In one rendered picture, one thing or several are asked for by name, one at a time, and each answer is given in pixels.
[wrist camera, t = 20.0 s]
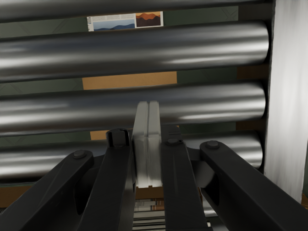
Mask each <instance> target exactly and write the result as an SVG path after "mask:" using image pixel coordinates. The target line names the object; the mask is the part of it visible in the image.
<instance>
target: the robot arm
mask: <svg viewBox="0 0 308 231"><path fill-rule="evenodd" d="M105 135H106V142H107V150H106V152H105V154H104V155H100V156H96V157H93V153H92V152H91V151H89V150H77V151H75V152H73V153H71V154H69V155H68V156H66V157H65V158H64V159H63V160H62V161H61V162H60V163H59V164H57V165H56V166H55V167H54V168H53V169H51V170H50V171H49V172H48V173H47V174H46V175H45V176H43V177H42V178H41V179H40V180H39V181H37V182H36V183H35V184H34V185H33V186H32V187H30V188H29V189H28V190H27V191H26V192H25V193H24V194H23V195H21V196H20V197H19V198H18V199H17V200H16V201H14V202H13V203H12V204H11V205H10V206H9V207H7V208H6V209H5V210H4V211H3V212H1V213H0V231H132V226H133V216H134V207H135V197H136V187H137V186H138V188H145V187H149V186H151V185H152V187H162V185H163V191H164V208H165V231H213V228H212V227H211V226H209V227H208V224H207V221H206V217H205V213H204V209H203V206H202V202H201V198H200V195H199V191H198V187H200V190H201V193H202V195H203V196H204V197H205V199H206V200H207V201H208V203H209V204H210V206H211V207H212V209H213V210H214V211H215V213H216V214H217V215H218V217H219V218H220V219H221V221H222V222H223V223H224V225H225V226H226V228H227V229H228V230H229V231H308V210H307V209H306V208H305V207H303V206H302V205H301V204H300V203H299V202H297V201H296V200H295V199H293V198H292V197H291V196H290V195H288V194H287V193H286V192H284V191H283V190H282V189H281V188H279V187H278V186H277V185H276V184H274V183H273V182H272V181H271V180H270V179H268V178H267V177H266V176H264V175H263V174H262V173H261V172H259V171H258V170H257V169H255V168H254V167H253V166H252V165H250V164H249V163H248V162H247V161H246V160H244V159H243V158H242V157H241V156H239V155H238V154H237V153H235V152H234V151H233V150H232V149H230V148H229V147H228V146H227V145H225V144H224V143H222V142H218V141H215V140H211V141H206V142H203V143H201V144H200V146H199V148H200V149H195V148H189V147H187V146H186V143H185V141H184V140H183V139H182V135H181V131H180V128H179V127H177V126H160V111H159V102H157V100H151V101H150V102H147V101H140V102H139V103H138V106H137V112H136V117H135V122H134V127H133V129H125V128H117V129H112V130H109V131H107V132H106V134H105Z"/></svg>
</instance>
